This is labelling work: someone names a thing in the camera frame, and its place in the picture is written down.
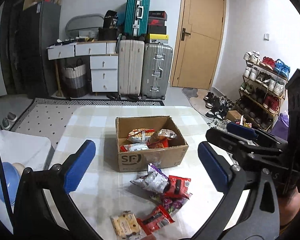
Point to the white blue-text snack bag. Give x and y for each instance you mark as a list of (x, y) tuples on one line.
[(140, 135)]

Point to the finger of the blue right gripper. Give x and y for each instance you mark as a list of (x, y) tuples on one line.
[(241, 131)]

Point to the purple grape candy bag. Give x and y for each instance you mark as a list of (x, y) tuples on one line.
[(171, 205)]

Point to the grey oval mirror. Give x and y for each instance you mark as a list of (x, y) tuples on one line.
[(84, 25)]

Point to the white drawer desk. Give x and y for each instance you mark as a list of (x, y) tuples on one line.
[(103, 62)]

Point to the wooden door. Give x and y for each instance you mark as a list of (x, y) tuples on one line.
[(198, 44)]

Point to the woven laundry basket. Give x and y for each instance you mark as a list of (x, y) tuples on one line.
[(75, 79)]

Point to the orange noodle snack bag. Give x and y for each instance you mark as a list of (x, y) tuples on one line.
[(133, 147)]

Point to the patterned floor rug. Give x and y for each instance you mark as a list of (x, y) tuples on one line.
[(49, 117)]

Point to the small red snack packet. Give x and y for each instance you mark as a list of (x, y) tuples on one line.
[(158, 219)]

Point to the stacked black shoe boxes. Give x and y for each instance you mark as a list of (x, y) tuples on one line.
[(157, 22)]

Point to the red barcode snack bag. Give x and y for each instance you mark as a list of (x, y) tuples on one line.
[(178, 187)]

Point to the blue plastic bowls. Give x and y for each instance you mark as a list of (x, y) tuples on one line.
[(12, 178)]

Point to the red star snack bag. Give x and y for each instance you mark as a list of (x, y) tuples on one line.
[(159, 144)]

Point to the right hand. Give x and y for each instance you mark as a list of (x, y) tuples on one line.
[(289, 206)]

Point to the cream cracker package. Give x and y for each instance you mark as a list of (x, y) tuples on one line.
[(126, 226)]

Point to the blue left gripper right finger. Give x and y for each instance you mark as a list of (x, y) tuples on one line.
[(216, 167)]

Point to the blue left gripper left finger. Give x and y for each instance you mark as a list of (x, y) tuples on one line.
[(76, 165)]

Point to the teal suitcase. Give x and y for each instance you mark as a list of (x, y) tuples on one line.
[(136, 17)]

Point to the yellow black shoe box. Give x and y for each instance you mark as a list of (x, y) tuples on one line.
[(157, 38)]

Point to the silver aluminium suitcase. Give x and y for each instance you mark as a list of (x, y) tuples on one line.
[(156, 70)]

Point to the beige suitcase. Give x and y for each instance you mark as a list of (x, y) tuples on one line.
[(130, 64)]

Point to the black refrigerator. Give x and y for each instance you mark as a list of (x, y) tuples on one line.
[(38, 29)]

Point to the brown SF cardboard box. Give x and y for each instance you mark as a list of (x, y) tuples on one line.
[(160, 157)]

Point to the wooden shoe rack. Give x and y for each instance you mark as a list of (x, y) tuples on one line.
[(263, 90)]

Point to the silver purple snack bag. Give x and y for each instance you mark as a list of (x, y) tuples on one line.
[(154, 181)]

